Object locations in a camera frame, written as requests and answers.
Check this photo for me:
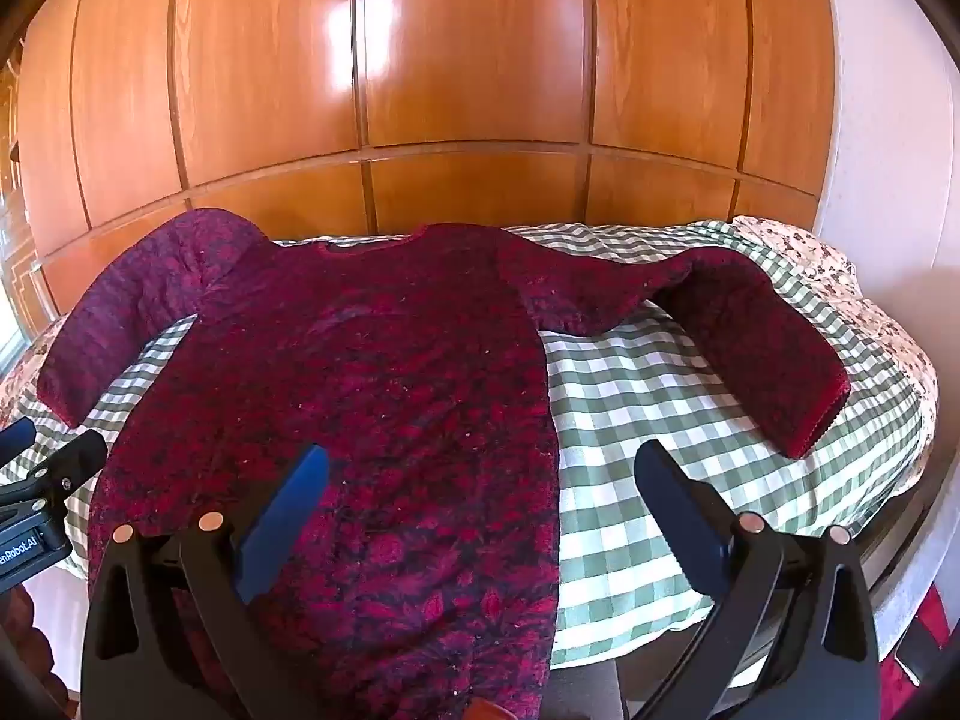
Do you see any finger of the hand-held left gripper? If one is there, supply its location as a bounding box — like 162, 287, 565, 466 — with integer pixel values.
0, 418, 37, 462
0, 430, 110, 512

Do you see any red rug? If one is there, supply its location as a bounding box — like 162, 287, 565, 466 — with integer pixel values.
874, 585, 940, 685

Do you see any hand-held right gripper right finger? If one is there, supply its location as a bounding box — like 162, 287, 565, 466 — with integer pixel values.
634, 439, 882, 720

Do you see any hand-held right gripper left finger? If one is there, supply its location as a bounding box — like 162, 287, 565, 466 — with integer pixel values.
81, 444, 331, 720

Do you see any dark red knitted sweater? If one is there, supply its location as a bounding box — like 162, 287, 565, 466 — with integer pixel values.
37, 208, 852, 720

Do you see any bed frame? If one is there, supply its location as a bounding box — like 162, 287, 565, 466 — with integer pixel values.
855, 450, 960, 616

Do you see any floral bedspread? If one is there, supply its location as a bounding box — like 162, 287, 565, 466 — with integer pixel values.
0, 216, 940, 496

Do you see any green checked blanket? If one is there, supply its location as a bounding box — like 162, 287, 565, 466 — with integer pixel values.
0, 221, 925, 691

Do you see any wooden panelled wardrobe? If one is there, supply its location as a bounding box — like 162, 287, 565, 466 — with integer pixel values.
15, 0, 837, 316

